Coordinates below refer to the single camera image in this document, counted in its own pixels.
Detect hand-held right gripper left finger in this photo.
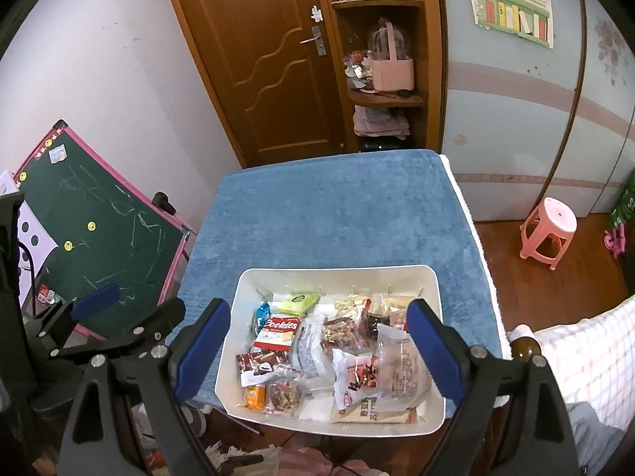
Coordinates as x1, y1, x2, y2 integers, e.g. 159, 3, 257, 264
58, 297, 232, 476

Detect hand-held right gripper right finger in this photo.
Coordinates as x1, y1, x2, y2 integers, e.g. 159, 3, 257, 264
406, 298, 581, 476

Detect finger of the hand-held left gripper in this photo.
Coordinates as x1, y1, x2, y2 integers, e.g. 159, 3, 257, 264
50, 298, 186, 360
36, 284, 121, 343

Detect clear bag of yellow cookies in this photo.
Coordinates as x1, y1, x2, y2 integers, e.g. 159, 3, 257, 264
379, 295, 412, 318

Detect orange white snack packet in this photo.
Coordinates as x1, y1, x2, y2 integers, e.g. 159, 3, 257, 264
243, 382, 269, 411

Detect red white cookie packet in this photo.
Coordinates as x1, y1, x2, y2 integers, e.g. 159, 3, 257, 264
253, 313, 302, 350

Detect beige biscuit packet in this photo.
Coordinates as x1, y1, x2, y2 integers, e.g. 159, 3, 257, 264
330, 397, 420, 426

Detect red white snack bag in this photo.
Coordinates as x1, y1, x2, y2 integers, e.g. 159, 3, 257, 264
330, 348, 385, 415

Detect clear nut bar wrapper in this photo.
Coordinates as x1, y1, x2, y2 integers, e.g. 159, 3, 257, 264
265, 377, 304, 415

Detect clear bag of walnut chunks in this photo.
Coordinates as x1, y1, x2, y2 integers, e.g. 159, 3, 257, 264
321, 315, 370, 358

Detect clear bag of pale crackers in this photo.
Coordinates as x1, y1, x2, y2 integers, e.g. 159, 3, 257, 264
333, 295, 373, 315

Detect green pastry packet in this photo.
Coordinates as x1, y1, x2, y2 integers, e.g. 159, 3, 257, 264
275, 294, 321, 315

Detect white blue snack bag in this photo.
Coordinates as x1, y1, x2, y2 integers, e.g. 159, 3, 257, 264
290, 315, 333, 388

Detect white plastic bin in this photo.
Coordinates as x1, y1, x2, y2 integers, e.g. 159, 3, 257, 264
215, 264, 446, 438

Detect brown round bedpost knob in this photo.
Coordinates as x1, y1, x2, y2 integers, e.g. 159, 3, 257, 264
511, 337, 544, 363

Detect white dotted paper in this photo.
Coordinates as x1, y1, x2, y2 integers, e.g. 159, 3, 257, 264
0, 171, 56, 308

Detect checkered blanket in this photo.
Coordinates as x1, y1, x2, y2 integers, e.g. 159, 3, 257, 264
506, 295, 635, 430

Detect pink plastic stool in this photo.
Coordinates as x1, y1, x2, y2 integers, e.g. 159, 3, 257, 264
520, 197, 577, 271

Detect blue fleece blanket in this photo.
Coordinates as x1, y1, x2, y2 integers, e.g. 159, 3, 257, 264
173, 150, 507, 407

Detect grey blue cloth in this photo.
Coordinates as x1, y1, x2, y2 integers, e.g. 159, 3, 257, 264
566, 401, 635, 476

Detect pink toy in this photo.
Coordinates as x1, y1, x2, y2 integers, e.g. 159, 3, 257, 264
602, 223, 627, 257

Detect folded pink clothes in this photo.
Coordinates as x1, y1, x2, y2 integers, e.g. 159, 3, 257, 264
353, 107, 412, 140

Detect green bag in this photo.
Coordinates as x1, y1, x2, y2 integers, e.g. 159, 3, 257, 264
608, 171, 635, 231

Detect pale blue floral wardrobe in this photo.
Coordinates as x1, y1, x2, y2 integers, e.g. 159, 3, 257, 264
437, 0, 635, 224

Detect brown wooden door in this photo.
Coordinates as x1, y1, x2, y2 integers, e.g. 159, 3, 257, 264
159, 0, 348, 168

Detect pink basket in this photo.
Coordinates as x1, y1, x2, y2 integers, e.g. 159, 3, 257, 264
371, 22, 415, 91

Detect wooden corner shelf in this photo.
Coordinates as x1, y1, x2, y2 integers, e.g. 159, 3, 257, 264
317, 0, 447, 152

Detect pile of shiny trinkets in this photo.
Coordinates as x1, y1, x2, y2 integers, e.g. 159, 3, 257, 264
344, 50, 374, 91

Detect green chalkboard pink frame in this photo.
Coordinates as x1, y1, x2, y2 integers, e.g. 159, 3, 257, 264
10, 120, 198, 338

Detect metal door handle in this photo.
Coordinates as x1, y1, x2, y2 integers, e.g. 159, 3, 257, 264
299, 26, 327, 56

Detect wall poster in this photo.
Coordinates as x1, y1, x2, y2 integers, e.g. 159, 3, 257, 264
461, 0, 555, 49

